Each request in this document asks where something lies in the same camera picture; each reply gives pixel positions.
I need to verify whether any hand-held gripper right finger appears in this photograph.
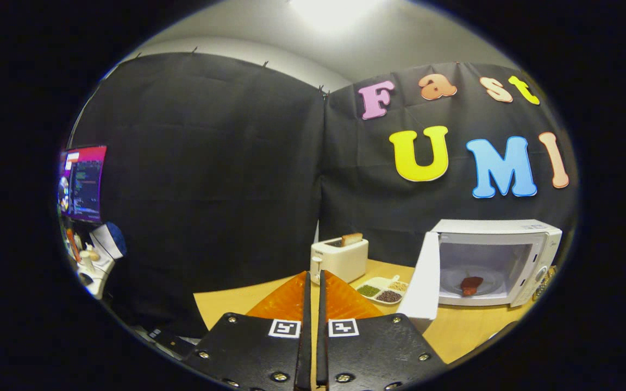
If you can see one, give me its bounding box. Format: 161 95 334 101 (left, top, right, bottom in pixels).
316 270 447 391

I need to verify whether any bright ceiling light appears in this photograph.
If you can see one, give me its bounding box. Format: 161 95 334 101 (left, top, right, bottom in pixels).
289 0 380 34

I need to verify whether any white plastic device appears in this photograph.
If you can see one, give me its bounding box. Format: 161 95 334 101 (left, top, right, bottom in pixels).
77 250 115 300

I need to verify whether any white divided bean dish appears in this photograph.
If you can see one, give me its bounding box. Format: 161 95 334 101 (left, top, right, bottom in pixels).
355 275 409 305

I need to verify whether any white toaster oven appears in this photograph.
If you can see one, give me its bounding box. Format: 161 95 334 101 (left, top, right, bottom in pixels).
397 219 562 335

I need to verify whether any cream toaster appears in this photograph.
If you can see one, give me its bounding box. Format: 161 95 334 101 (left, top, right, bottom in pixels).
310 237 369 286

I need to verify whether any computer monitor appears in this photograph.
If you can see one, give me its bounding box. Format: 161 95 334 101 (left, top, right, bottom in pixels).
59 145 107 223

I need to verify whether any red meat strip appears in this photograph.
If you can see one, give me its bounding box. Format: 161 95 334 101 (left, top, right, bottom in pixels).
460 276 484 297

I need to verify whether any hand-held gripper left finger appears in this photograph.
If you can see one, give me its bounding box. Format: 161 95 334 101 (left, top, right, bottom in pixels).
185 270 312 391

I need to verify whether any white and blue object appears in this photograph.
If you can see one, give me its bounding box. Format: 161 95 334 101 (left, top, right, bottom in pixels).
89 222 127 261

